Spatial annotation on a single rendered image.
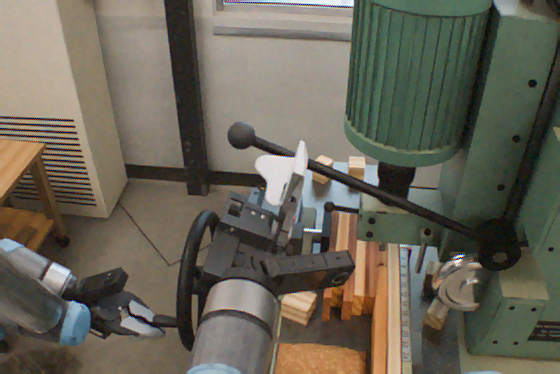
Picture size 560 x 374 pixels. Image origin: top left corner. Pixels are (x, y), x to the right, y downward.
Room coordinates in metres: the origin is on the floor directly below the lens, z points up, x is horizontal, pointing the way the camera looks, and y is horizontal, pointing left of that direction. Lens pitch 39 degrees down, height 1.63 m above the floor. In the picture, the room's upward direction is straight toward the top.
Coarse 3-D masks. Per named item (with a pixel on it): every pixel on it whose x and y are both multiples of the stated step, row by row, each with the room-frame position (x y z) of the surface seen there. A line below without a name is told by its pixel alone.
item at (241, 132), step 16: (240, 128) 0.54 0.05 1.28; (240, 144) 0.53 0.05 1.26; (256, 144) 0.54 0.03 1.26; (272, 144) 0.54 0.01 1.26; (336, 176) 0.52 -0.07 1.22; (368, 192) 0.52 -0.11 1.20; (384, 192) 0.52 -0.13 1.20; (400, 208) 0.51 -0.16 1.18; (416, 208) 0.51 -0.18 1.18; (448, 224) 0.50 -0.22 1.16; (480, 224) 0.52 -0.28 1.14; (496, 224) 0.51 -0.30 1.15; (512, 224) 0.51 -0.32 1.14; (480, 240) 0.49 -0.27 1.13; (496, 240) 0.48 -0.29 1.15; (512, 240) 0.48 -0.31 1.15; (480, 256) 0.48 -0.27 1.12; (496, 256) 0.47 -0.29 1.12; (512, 256) 0.47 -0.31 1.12
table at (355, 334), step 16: (368, 176) 0.93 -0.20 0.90; (304, 192) 0.87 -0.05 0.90; (320, 192) 0.87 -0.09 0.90; (336, 192) 0.87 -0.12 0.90; (352, 192) 0.87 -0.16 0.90; (320, 208) 0.82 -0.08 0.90; (320, 224) 0.77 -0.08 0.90; (320, 304) 0.57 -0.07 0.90; (288, 320) 0.54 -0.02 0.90; (320, 320) 0.54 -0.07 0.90; (336, 320) 0.54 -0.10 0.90; (352, 320) 0.54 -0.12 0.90; (368, 320) 0.54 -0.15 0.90; (288, 336) 0.50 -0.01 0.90; (304, 336) 0.50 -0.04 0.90; (320, 336) 0.50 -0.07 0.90; (336, 336) 0.50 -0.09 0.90; (352, 336) 0.50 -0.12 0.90; (368, 336) 0.50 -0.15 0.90; (368, 352) 0.47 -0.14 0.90; (272, 368) 0.44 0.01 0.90; (368, 368) 0.44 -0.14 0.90
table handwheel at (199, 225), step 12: (204, 216) 0.74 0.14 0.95; (216, 216) 0.79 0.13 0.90; (192, 228) 0.70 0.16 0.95; (204, 228) 0.71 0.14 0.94; (192, 240) 0.67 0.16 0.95; (192, 252) 0.65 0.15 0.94; (192, 264) 0.63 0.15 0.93; (204, 264) 0.74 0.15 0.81; (180, 276) 0.61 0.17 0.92; (192, 276) 0.62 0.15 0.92; (180, 288) 0.60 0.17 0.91; (192, 288) 0.61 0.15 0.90; (180, 300) 0.58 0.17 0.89; (204, 300) 0.67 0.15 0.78; (180, 312) 0.57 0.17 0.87; (180, 324) 0.56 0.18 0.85; (192, 324) 0.57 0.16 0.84; (180, 336) 0.56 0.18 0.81; (192, 336) 0.57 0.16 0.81; (192, 348) 0.56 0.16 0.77
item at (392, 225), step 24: (360, 192) 0.68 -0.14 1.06; (408, 192) 0.67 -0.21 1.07; (432, 192) 0.67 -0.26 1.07; (360, 216) 0.63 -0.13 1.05; (384, 216) 0.62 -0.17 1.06; (408, 216) 0.62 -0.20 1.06; (360, 240) 0.63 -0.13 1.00; (384, 240) 0.62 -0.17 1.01; (408, 240) 0.61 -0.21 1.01; (432, 240) 0.61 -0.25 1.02
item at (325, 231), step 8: (328, 216) 0.69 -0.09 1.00; (328, 224) 0.67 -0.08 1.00; (304, 232) 0.69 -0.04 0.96; (312, 232) 0.69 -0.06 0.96; (320, 232) 0.69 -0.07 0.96; (328, 232) 0.65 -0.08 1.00; (320, 240) 0.64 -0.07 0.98; (328, 240) 0.64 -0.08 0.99; (320, 248) 0.64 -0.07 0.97; (328, 248) 0.64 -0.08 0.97
